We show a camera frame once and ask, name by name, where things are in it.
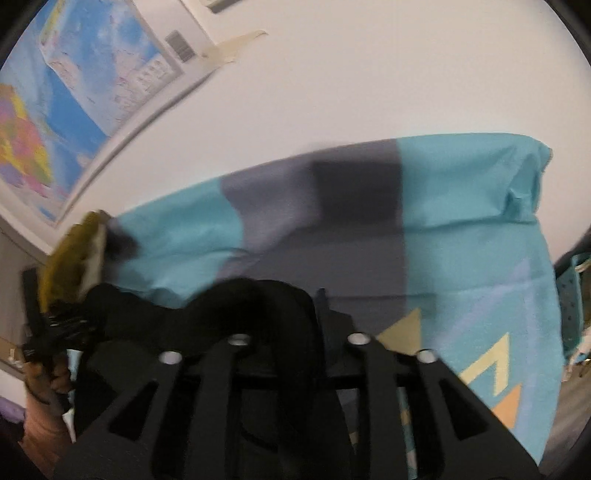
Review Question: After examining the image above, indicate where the grey room door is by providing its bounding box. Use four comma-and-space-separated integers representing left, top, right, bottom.
0, 218, 46, 377

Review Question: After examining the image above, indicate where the mustard yellow jacket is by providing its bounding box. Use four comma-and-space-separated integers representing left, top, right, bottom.
37, 210, 110, 316

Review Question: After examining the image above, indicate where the person's left hand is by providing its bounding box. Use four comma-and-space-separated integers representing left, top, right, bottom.
24, 353, 72, 407

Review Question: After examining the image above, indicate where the middle teal plastic basket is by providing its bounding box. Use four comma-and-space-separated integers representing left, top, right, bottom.
556, 252, 590, 363

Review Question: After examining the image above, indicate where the colourful wall map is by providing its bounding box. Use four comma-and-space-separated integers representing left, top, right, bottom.
0, 0, 270, 227

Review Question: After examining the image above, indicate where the teal grey patterned bedsheet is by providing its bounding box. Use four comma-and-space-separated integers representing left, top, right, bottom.
102, 133, 563, 460

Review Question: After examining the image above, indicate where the black large garment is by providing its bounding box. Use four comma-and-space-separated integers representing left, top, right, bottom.
48, 278, 325, 416

